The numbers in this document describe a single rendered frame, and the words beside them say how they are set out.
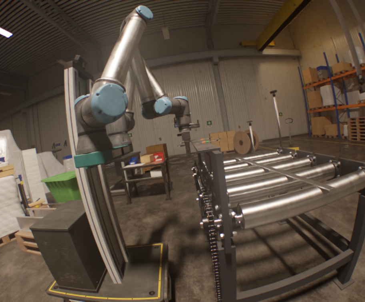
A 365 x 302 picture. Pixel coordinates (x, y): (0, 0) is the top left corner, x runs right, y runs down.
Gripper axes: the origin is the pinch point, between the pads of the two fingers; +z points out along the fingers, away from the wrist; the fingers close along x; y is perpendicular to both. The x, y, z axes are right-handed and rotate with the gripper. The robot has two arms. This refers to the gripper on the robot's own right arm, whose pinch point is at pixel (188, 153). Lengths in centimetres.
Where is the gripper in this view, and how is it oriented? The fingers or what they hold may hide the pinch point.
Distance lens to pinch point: 111.3
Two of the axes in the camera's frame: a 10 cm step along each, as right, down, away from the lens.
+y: -9.9, 1.5, 0.3
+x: -0.2, 1.0, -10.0
